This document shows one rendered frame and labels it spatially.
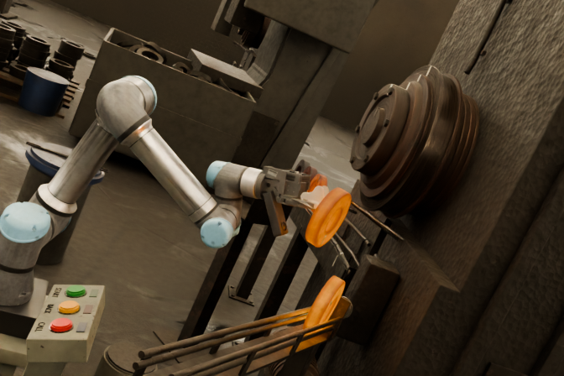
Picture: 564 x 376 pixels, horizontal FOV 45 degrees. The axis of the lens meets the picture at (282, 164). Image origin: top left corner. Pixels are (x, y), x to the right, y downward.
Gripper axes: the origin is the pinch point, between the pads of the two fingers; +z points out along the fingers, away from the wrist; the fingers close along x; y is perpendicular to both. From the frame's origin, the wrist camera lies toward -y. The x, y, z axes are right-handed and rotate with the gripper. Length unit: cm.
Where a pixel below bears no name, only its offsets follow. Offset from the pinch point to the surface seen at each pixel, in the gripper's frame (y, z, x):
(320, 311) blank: -23.0, 4.8, -7.5
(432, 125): 25.6, 14.0, 26.2
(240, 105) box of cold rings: 24, -159, 227
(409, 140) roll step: 20.5, 7.8, 28.8
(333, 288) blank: -17.5, 5.8, -4.1
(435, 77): 40, 9, 38
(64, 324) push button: -26, -27, -58
